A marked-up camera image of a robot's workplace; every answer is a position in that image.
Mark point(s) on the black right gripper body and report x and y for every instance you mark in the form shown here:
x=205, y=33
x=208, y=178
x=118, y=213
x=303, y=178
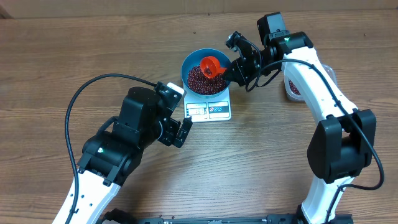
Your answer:
x=247, y=69

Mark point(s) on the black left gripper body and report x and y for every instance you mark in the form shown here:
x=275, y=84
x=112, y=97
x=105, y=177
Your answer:
x=169, y=129

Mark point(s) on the orange scoop with blue handle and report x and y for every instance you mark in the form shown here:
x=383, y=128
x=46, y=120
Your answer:
x=210, y=66

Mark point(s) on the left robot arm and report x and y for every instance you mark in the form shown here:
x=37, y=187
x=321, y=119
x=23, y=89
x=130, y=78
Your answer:
x=116, y=150

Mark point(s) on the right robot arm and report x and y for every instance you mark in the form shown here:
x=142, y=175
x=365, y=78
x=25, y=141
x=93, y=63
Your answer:
x=342, y=144

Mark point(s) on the white digital kitchen scale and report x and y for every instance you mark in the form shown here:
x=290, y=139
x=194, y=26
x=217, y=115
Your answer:
x=207, y=108

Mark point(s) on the red beans in bowl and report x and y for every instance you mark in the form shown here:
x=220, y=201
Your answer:
x=203, y=85

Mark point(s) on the blue plastic bowl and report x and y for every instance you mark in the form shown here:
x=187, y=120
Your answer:
x=195, y=57

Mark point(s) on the red beans in container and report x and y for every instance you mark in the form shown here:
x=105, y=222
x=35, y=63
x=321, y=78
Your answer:
x=293, y=88

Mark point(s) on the clear plastic container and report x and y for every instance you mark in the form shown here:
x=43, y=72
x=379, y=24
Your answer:
x=299, y=98

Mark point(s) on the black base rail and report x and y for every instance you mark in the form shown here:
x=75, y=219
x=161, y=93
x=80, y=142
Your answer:
x=120, y=217

